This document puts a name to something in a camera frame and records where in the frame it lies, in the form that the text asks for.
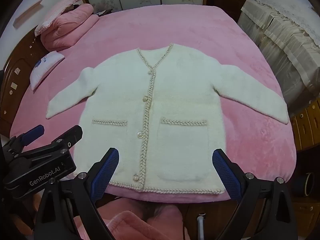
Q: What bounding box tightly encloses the white fluffy cardigan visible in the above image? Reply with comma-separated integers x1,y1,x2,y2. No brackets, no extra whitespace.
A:
46,44,289,194

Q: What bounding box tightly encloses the dark wooden headboard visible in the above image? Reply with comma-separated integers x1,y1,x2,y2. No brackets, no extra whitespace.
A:
1,29,48,138

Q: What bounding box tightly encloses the pink plush bed blanket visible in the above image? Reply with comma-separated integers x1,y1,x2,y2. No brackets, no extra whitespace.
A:
10,5,296,203

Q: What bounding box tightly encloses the white metal pole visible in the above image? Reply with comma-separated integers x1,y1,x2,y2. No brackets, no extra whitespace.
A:
197,213,206,240

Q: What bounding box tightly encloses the small white printed pillow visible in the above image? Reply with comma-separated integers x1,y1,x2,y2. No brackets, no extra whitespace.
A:
30,51,65,91

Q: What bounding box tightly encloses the wooden drawer cabinet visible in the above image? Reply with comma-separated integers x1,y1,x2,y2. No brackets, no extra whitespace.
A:
290,98,320,152

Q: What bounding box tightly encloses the folded pink quilt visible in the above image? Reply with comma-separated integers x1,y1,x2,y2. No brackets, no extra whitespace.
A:
40,3,99,51

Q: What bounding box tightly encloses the pink lace-edged pillow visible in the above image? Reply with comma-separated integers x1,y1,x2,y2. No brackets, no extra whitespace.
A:
34,0,80,37

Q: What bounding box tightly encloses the cream lace furniture cover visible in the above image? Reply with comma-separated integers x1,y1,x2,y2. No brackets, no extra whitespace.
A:
238,0,319,113

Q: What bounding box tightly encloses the pink wall shelf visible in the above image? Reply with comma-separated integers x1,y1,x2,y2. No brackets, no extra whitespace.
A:
12,0,43,29

